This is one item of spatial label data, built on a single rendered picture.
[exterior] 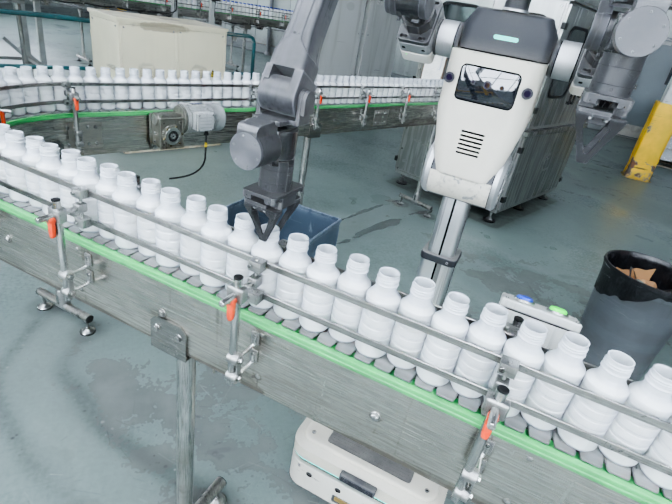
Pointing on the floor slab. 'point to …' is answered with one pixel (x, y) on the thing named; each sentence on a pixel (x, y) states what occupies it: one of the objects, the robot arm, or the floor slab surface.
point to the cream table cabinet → (155, 44)
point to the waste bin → (629, 310)
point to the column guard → (650, 143)
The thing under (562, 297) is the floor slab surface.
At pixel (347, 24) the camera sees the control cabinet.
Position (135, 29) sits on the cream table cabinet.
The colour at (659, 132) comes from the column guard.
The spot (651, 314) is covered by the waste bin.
